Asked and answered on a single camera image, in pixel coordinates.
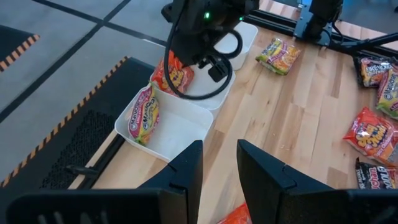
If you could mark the green Maruchan ramen pack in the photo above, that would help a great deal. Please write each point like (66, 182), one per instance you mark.
(278, 56)
(144, 115)
(390, 93)

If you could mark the black hazard-striped floor mat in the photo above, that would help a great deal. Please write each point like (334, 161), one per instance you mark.
(12, 43)
(77, 133)

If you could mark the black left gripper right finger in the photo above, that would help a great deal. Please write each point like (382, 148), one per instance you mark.
(273, 193)

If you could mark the red Spicy Noods ramen pack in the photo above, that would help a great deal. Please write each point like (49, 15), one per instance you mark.
(373, 137)
(183, 77)
(237, 216)

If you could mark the black Fire Noodle ramen pack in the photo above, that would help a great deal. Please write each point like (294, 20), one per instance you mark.
(376, 177)
(370, 71)

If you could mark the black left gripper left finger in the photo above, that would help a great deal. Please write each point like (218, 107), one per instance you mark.
(180, 193)

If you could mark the white plastic bin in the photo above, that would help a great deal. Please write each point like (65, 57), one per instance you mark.
(245, 40)
(205, 84)
(177, 130)

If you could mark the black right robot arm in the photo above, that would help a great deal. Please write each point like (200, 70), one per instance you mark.
(323, 12)

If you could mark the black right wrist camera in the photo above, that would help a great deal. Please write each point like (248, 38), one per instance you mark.
(217, 70)

